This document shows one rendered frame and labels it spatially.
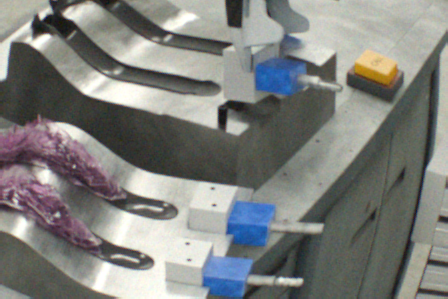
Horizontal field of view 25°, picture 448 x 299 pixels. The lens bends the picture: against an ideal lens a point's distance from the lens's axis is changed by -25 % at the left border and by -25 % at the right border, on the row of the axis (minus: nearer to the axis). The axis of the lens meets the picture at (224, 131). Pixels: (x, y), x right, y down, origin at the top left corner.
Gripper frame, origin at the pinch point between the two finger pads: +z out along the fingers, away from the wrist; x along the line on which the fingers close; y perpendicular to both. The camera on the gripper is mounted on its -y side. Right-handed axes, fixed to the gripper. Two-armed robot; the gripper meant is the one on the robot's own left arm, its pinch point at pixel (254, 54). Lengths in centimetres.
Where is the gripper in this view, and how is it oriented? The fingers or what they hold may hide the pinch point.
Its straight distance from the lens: 133.3
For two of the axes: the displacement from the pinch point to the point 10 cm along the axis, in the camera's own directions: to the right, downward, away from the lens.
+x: 4.9, -2.8, 8.3
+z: 0.2, 9.5, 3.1
